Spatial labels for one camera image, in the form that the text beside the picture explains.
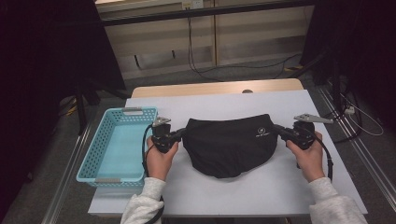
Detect black horizontal bar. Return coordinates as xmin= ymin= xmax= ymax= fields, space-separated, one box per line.
xmin=101 ymin=0 xmax=316 ymax=27

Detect white floor cable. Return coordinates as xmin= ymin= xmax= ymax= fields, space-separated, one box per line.
xmin=340 ymin=92 xmax=385 ymax=137

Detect person's left hand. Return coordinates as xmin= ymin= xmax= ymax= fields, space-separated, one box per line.
xmin=145 ymin=136 xmax=179 ymax=182

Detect black tripod stand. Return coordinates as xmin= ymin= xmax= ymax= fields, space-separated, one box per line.
xmin=73 ymin=77 xmax=132 ymax=136

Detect yellow cable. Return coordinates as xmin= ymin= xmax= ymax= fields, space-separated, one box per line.
xmin=64 ymin=97 xmax=78 ymax=117

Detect long black floor cable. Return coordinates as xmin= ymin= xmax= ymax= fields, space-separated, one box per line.
xmin=186 ymin=7 xmax=303 ymax=83

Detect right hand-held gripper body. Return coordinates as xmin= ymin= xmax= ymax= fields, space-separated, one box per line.
xmin=284 ymin=113 xmax=334 ymax=151

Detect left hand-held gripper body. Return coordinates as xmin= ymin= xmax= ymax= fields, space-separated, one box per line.
xmin=150 ymin=116 xmax=182 ymax=153

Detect right hand-held gripper black cable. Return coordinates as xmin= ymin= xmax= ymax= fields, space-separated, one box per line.
xmin=314 ymin=133 xmax=334 ymax=181

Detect white table mat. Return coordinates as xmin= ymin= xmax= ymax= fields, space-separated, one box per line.
xmin=88 ymin=90 xmax=368 ymax=217

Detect left hand-held gripper black cable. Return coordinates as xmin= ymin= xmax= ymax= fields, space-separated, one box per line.
xmin=141 ymin=124 xmax=165 ymax=224

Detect light blue plastic basket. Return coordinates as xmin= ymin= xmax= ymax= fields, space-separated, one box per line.
xmin=76 ymin=106 xmax=162 ymax=189

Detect wide black curtain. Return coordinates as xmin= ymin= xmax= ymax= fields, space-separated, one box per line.
xmin=0 ymin=0 xmax=127 ymax=213

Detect black metal stand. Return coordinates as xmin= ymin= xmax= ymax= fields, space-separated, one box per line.
xmin=289 ymin=49 xmax=344 ymax=110

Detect person's right hand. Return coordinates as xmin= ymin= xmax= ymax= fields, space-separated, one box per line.
xmin=286 ymin=132 xmax=326 ymax=184

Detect narrow black curtain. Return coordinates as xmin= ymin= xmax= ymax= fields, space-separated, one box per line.
xmin=300 ymin=0 xmax=396 ymax=132

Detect bundle of black cables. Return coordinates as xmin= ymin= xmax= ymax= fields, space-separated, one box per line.
xmin=321 ymin=90 xmax=363 ymax=144

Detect hand-held gripper black cable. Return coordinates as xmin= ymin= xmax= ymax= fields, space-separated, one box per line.
xmin=141 ymin=124 xmax=165 ymax=224
xmin=314 ymin=133 xmax=334 ymax=181

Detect black shorts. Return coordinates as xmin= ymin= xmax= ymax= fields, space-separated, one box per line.
xmin=181 ymin=113 xmax=279 ymax=179

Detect beige cabinet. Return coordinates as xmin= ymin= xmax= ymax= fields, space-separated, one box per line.
xmin=94 ymin=0 xmax=316 ymax=80

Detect white wall socket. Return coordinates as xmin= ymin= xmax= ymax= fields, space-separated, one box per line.
xmin=181 ymin=0 xmax=205 ymax=9

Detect aluminium floor rail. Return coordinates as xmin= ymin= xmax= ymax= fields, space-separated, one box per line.
xmin=41 ymin=124 xmax=92 ymax=224
xmin=317 ymin=83 xmax=396 ymax=203

